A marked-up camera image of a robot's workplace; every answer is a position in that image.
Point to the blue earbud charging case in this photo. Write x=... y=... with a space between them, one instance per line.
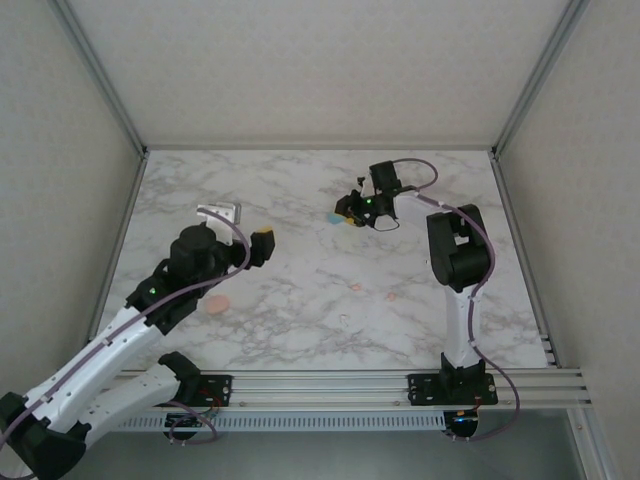
x=334 y=219

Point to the pink earbud charging case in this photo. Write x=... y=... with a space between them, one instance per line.
x=219 y=305

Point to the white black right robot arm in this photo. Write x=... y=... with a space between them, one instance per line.
x=460 y=260

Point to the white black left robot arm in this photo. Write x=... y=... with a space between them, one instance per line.
x=95 y=370

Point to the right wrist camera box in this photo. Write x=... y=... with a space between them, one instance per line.
x=364 y=184

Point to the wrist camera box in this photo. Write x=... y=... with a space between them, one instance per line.
x=220 y=212
x=364 y=184

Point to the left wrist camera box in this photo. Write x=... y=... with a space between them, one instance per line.
x=220 y=212

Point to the aluminium table edge rail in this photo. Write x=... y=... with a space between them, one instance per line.
x=522 y=255
x=320 y=148
x=116 y=255

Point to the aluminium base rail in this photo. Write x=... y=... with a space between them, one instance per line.
x=320 y=390

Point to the aluminium frame post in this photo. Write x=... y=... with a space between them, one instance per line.
x=535 y=80
x=102 y=82
x=590 y=445

